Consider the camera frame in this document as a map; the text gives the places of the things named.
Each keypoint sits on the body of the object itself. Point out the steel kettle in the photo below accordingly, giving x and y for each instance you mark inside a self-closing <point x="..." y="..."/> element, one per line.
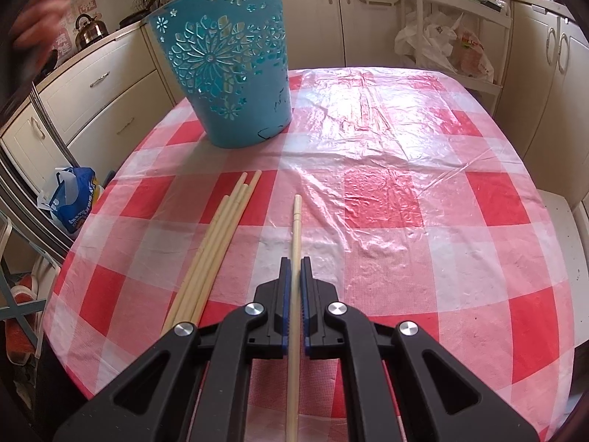
<point x="92" y="32"/>

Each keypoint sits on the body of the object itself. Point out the pale blue wooden stool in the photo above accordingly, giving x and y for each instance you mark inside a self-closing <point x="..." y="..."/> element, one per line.
<point x="18" y="304"/>

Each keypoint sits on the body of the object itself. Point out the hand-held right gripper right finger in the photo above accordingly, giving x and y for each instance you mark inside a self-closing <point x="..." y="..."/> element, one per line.
<point x="304" y="294"/>

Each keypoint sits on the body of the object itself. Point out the black frying pan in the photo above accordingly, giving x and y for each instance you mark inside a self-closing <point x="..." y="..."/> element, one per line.
<point x="133" y="20"/>

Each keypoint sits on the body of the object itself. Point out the white wooden bench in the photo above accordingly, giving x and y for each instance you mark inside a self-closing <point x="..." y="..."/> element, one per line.
<point x="559" y="239"/>

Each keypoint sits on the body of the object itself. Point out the cream base kitchen cabinets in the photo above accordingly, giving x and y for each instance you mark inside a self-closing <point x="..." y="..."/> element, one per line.
<point x="106" y="87"/>

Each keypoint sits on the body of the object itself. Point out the person's left hand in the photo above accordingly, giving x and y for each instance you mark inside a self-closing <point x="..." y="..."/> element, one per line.
<point x="43" y="9"/>

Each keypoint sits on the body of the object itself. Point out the blue white plastic bag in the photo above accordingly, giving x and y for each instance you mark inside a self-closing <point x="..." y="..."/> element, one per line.
<point x="69" y="202"/>

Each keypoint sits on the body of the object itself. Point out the red cloth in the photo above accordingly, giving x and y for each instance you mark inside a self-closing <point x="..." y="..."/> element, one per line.
<point x="18" y="331"/>

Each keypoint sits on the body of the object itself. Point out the white rolling shelf cart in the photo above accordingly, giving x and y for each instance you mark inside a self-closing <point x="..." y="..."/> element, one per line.
<point x="501" y="23"/>

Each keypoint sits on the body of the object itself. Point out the teal perforated plastic basket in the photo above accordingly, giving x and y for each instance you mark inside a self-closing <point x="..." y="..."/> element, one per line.
<point x="239" y="119"/>

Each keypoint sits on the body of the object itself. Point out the red checked plastic tablecloth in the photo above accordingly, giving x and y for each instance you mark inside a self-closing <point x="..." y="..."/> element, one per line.
<point x="391" y="193"/>

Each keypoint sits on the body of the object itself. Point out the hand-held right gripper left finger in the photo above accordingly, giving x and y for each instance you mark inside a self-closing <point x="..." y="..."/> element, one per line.
<point x="286" y="294"/>

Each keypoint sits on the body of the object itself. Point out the pale wooden chopstick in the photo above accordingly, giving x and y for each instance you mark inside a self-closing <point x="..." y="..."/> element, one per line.
<point x="222" y="262"/>
<point x="196" y="262"/>
<point x="297" y="230"/>
<point x="205" y="262"/>
<point x="213" y="262"/>

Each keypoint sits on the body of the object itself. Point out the red printed plastic bag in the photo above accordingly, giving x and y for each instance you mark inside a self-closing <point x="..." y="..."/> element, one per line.
<point x="474" y="55"/>

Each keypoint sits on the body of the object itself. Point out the pink patterned wall sticker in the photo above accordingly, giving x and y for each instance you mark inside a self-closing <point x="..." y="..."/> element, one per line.
<point x="73" y="23"/>

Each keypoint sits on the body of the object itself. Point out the black wok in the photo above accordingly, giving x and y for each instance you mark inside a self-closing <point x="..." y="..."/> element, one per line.
<point x="49" y="62"/>

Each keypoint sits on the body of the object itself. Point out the cream tall kitchen cabinets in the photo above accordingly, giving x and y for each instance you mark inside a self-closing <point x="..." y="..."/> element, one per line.
<point x="543" y="78"/>

